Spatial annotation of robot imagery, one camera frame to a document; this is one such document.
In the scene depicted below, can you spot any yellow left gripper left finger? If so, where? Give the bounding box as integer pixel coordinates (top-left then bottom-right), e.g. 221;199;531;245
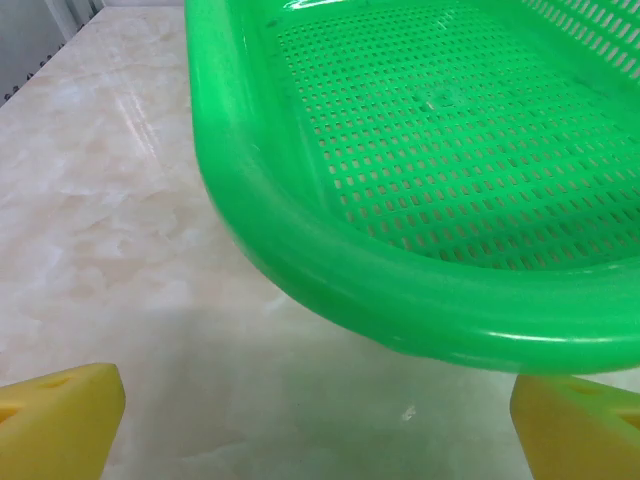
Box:
0;363;126;480

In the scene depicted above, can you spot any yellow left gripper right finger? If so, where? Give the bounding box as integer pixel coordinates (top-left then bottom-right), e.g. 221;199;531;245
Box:
509;372;640;480

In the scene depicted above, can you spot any green plastic basket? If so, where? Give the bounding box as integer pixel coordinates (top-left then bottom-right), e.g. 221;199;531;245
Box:
183;0;640;376

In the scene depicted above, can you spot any aluminium side rail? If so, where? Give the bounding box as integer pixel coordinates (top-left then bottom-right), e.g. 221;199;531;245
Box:
0;0;109;106

